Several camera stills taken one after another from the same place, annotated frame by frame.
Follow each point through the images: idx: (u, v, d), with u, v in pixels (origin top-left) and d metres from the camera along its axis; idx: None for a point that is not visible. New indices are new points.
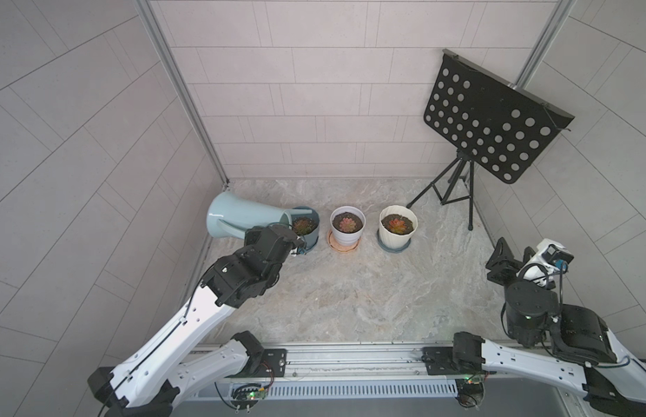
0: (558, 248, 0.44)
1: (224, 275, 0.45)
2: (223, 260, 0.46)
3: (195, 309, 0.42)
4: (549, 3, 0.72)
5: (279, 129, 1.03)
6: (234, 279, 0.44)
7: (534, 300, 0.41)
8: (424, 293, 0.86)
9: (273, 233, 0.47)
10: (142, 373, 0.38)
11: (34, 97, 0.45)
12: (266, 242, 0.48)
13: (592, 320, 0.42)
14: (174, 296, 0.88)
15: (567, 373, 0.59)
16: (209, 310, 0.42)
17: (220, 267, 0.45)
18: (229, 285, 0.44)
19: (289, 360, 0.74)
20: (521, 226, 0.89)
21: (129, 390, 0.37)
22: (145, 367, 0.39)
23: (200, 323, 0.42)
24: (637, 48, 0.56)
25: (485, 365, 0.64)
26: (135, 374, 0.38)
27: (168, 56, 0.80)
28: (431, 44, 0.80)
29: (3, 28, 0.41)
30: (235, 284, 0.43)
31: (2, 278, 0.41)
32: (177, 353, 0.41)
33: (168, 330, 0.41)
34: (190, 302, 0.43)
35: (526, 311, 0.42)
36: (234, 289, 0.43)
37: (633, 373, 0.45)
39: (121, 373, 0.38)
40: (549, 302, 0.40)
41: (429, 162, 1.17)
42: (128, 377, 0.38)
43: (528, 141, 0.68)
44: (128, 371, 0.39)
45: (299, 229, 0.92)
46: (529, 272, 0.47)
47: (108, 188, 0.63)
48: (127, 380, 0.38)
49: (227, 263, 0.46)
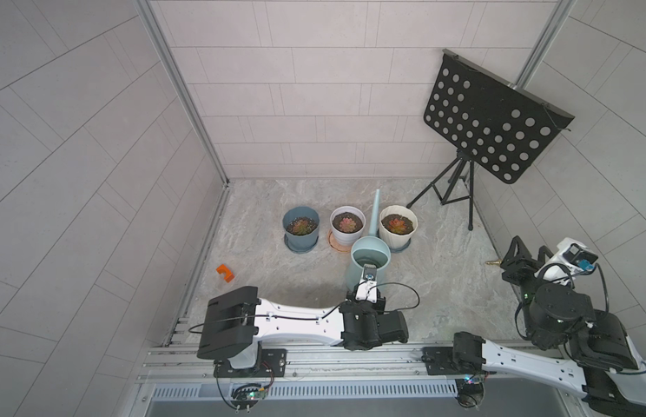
0: (582, 248, 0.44)
1: (352, 319, 0.53)
2: (357, 308, 0.55)
3: (327, 321, 0.49)
4: (549, 3, 0.72)
5: (280, 129, 1.03)
6: (354, 329, 0.51)
7: (572, 305, 0.38)
8: (423, 293, 0.86)
9: (396, 319, 0.54)
10: (274, 325, 0.44)
11: (34, 96, 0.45)
12: (390, 321, 0.54)
13: (615, 324, 0.41)
14: (174, 296, 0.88)
15: (567, 374, 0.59)
16: (336, 331, 0.49)
17: (354, 312, 0.54)
18: (352, 331, 0.51)
19: (289, 360, 0.74)
20: (521, 226, 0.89)
21: (263, 326, 0.43)
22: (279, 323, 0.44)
23: (325, 334, 0.49)
24: (637, 48, 0.56)
25: (485, 364, 0.64)
26: (271, 318, 0.44)
27: (168, 56, 0.80)
28: (432, 44, 0.80)
29: (3, 28, 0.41)
30: (352, 335, 0.51)
31: (3, 278, 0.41)
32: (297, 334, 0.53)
33: (305, 314, 0.48)
34: (328, 314, 0.50)
35: (563, 316, 0.39)
36: (348, 335, 0.50)
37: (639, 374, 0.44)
39: (263, 310, 0.44)
40: (585, 308, 0.37)
41: (429, 162, 1.17)
42: (266, 316, 0.44)
43: (528, 141, 0.68)
44: (269, 313, 0.44)
45: (299, 229, 0.92)
46: (550, 272, 0.49)
47: (108, 188, 0.63)
48: (266, 318, 0.44)
49: (359, 312, 0.54)
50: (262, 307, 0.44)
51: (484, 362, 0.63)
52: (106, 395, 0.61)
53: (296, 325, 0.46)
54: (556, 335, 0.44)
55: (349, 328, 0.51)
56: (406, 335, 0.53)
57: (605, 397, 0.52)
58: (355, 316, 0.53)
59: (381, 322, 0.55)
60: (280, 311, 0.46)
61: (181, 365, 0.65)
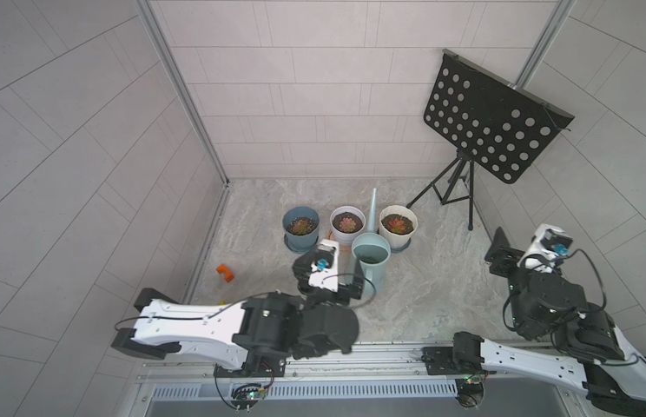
0: (556, 234, 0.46)
1: (262, 318, 0.39)
2: (268, 302, 0.40)
3: (219, 321, 0.39)
4: (549, 3, 0.72)
5: (280, 129, 1.03)
6: (260, 332, 0.38)
7: (568, 294, 0.37)
8: (423, 293, 0.86)
9: (325, 312, 0.36)
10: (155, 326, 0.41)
11: (34, 97, 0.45)
12: (316, 314, 0.35)
13: (600, 315, 0.40)
14: (174, 296, 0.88)
15: (567, 372, 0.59)
16: (227, 334, 0.39)
17: (261, 307, 0.40)
18: (257, 334, 0.37)
19: (289, 360, 0.74)
20: (521, 226, 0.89)
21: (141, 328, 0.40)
22: (157, 324, 0.41)
23: (212, 336, 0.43)
24: (637, 48, 0.56)
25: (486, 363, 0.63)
26: (153, 321, 0.41)
27: (168, 56, 0.80)
28: (431, 44, 0.80)
29: (3, 28, 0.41)
30: (259, 340, 0.38)
31: (3, 278, 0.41)
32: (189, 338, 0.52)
33: (191, 311, 0.41)
34: (220, 312, 0.40)
35: (562, 304, 0.37)
36: (251, 340, 0.39)
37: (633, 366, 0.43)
39: (148, 311, 0.42)
40: (576, 295, 0.36)
41: (429, 162, 1.17)
42: (150, 319, 0.41)
43: (528, 141, 0.68)
44: (153, 314, 0.42)
45: (299, 228, 0.93)
46: (528, 261, 0.48)
47: (108, 188, 0.63)
48: (147, 321, 0.41)
49: (265, 307, 0.40)
50: (149, 308, 0.42)
51: (483, 361, 0.63)
52: (106, 395, 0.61)
53: (181, 326, 0.40)
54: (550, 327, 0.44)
55: (248, 331, 0.38)
56: (345, 344, 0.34)
57: (608, 393, 0.50)
58: (269, 314, 0.39)
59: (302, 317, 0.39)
60: (168, 311, 0.42)
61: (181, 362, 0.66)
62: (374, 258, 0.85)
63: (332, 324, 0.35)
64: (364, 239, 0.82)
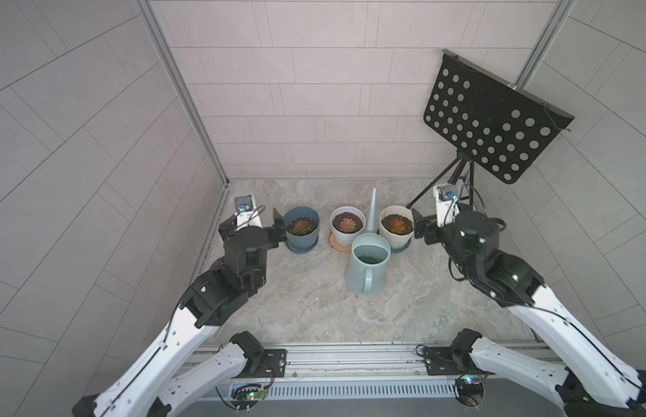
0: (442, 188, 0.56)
1: (200, 294, 0.43)
2: (198, 280, 0.45)
3: (174, 332, 0.41)
4: (549, 3, 0.72)
5: (280, 129, 1.03)
6: (210, 301, 0.43)
7: (480, 220, 0.45)
8: (424, 293, 0.86)
9: (229, 242, 0.42)
10: (126, 400, 0.38)
11: (34, 97, 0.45)
12: (227, 250, 0.44)
13: (521, 264, 0.45)
14: (174, 296, 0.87)
15: (546, 374, 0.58)
16: (190, 331, 0.41)
17: (195, 288, 0.44)
18: (209, 305, 0.42)
19: (289, 360, 0.74)
20: (521, 226, 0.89)
21: None
22: (128, 393, 0.38)
23: (181, 346, 0.41)
24: (637, 48, 0.56)
25: (474, 353, 0.64)
26: (116, 403, 0.38)
27: (168, 56, 0.80)
28: (431, 44, 0.80)
29: (3, 28, 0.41)
30: (215, 305, 0.42)
31: (3, 278, 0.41)
32: (161, 375, 0.41)
33: (147, 356, 0.40)
34: (170, 326, 0.42)
35: (466, 227, 0.45)
36: (210, 310, 0.42)
37: (553, 324, 0.42)
39: (102, 400, 0.38)
40: (481, 218, 0.45)
41: (429, 162, 1.17)
42: (110, 406, 0.38)
43: (528, 141, 0.68)
44: (110, 400, 0.38)
45: (299, 229, 0.92)
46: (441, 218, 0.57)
47: (108, 188, 0.63)
48: (109, 409, 0.37)
49: (201, 284, 0.44)
50: (102, 400, 0.38)
51: (471, 351, 0.64)
52: None
53: (148, 375, 0.39)
54: (481, 269, 0.46)
55: (203, 308, 0.42)
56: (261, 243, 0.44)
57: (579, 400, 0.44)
58: (200, 287, 0.44)
59: (227, 261, 0.47)
60: (121, 383, 0.39)
61: (191, 372, 0.53)
62: (374, 257, 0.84)
63: (248, 238, 0.43)
64: (363, 239, 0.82)
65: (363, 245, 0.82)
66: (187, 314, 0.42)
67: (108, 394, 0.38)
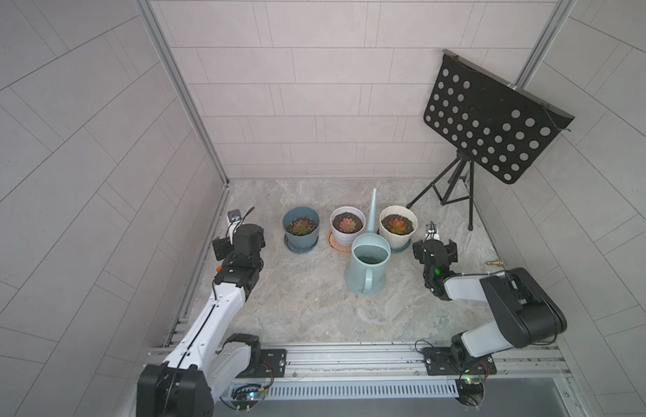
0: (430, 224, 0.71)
1: (228, 274, 0.58)
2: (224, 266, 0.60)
3: (221, 294, 0.53)
4: (549, 3, 0.72)
5: (280, 129, 1.03)
6: (240, 276, 0.58)
7: (438, 248, 0.72)
8: (424, 293, 0.86)
9: (238, 234, 0.60)
10: (197, 347, 0.43)
11: (34, 97, 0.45)
12: (237, 242, 0.61)
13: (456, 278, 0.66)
14: (174, 296, 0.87)
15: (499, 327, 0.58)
16: (234, 291, 0.54)
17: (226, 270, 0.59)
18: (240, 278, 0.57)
19: (289, 360, 0.74)
20: (521, 226, 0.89)
21: (194, 358, 0.42)
22: (200, 340, 0.45)
23: (232, 301, 0.53)
24: (637, 48, 0.56)
25: (464, 335, 0.66)
26: (191, 350, 0.43)
27: (168, 55, 0.80)
28: (431, 44, 0.80)
29: (3, 28, 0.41)
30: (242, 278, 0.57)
31: (3, 278, 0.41)
32: (220, 327, 0.49)
33: (202, 317, 0.48)
34: (215, 293, 0.54)
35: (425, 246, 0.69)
36: (242, 281, 0.57)
37: (461, 284, 0.64)
39: (174, 354, 0.42)
40: (439, 246, 0.73)
41: (429, 162, 1.17)
42: (186, 354, 0.42)
43: (528, 141, 0.68)
44: (185, 349, 0.43)
45: (299, 229, 0.92)
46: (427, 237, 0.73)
47: (108, 188, 0.63)
48: (187, 355, 0.42)
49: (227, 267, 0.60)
50: (173, 356, 0.42)
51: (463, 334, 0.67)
52: (105, 396, 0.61)
53: (210, 325, 0.47)
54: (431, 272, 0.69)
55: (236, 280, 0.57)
56: (257, 232, 0.64)
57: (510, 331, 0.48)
58: (227, 271, 0.59)
59: (238, 250, 0.62)
60: (189, 339, 0.45)
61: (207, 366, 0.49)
62: (374, 257, 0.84)
63: (250, 228, 0.62)
64: (364, 239, 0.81)
65: (363, 246, 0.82)
66: (225, 287, 0.55)
67: (174, 354, 0.42)
